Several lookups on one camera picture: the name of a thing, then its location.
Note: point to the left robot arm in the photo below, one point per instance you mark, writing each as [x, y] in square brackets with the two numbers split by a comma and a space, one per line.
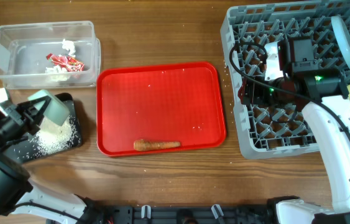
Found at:
[18, 193]

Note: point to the clear plastic waste bin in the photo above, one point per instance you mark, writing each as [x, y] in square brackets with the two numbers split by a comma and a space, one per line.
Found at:
[24, 47]

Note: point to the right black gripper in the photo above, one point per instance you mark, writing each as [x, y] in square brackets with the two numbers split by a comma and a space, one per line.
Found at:
[252, 86]

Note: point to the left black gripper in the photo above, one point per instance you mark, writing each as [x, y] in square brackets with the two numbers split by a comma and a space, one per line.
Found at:
[16, 115]

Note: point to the orange carrot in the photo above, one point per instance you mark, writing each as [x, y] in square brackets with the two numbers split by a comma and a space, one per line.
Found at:
[145, 145]

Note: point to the light blue plate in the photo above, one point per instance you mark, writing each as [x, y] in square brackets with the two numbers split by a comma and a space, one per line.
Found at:
[342, 36]

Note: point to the grey dishwasher rack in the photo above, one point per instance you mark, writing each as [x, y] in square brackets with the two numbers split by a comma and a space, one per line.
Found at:
[277, 132]

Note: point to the red snack wrapper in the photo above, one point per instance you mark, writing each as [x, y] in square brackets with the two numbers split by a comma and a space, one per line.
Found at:
[70, 64]

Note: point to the green bowl with rice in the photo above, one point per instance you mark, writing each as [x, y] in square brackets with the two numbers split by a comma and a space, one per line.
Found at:
[56, 110]

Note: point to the red serving tray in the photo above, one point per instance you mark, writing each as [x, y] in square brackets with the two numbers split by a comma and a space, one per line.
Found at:
[175, 102]

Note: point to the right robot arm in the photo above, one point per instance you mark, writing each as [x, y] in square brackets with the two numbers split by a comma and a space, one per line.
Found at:
[292, 76]

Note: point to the black tray bin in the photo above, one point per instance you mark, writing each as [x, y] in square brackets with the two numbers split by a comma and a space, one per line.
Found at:
[22, 152]

